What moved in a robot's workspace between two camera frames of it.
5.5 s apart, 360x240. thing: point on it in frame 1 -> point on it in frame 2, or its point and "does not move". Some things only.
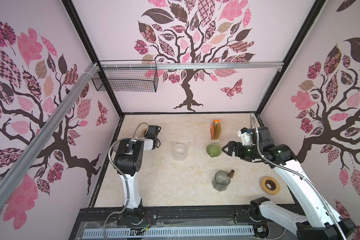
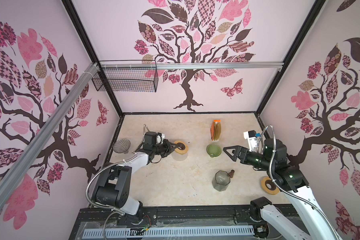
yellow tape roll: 270,185 does not move
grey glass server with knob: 221,179 does not move
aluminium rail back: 143,65 does not move
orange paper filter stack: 215,130 does not move
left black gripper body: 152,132 -> 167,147
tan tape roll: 142,132 -> 182,147
